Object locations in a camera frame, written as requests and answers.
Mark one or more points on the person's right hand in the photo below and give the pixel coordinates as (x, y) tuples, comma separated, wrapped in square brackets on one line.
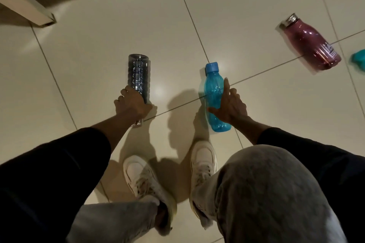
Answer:
[(231, 108)]

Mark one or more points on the person's left hand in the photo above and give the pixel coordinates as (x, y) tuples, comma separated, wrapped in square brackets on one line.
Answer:
[(133, 105)]

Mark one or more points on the person's right thumb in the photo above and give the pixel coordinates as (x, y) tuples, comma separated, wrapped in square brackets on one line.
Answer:
[(214, 110)]

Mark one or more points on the person's left thumb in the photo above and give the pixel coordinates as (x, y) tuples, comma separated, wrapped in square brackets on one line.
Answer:
[(148, 109)]

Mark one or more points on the blue plastic water bottle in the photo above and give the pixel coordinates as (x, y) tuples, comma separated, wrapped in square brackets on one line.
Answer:
[(214, 89)]

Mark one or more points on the dark clear ribbed bottle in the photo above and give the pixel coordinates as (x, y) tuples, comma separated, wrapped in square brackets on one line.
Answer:
[(139, 74)]

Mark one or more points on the person's left forearm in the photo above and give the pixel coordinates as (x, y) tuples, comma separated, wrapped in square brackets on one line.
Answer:
[(117, 130)]

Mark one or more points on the person's right forearm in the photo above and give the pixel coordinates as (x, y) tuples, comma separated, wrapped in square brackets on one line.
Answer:
[(248, 130)]

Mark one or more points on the white right shoe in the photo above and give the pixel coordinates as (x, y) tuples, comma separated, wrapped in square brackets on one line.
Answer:
[(203, 163)]

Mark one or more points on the white shoe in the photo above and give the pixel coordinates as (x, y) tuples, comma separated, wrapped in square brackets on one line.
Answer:
[(142, 178), (203, 163)]

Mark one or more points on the white left shoe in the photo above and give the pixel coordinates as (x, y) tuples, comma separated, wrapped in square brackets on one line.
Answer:
[(142, 178)]

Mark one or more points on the grey trousers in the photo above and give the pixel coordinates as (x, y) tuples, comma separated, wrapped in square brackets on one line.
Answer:
[(271, 194)]

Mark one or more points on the maroon metal bottle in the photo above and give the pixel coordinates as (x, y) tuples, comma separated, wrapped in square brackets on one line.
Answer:
[(312, 43)]

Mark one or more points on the black long-sleeved top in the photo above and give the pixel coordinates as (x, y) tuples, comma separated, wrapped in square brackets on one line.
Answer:
[(42, 183)]

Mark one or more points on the teal object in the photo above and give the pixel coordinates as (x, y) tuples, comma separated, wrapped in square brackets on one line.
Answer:
[(360, 59)]

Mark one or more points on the white furniture board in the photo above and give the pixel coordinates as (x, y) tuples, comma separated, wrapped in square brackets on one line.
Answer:
[(22, 2)]

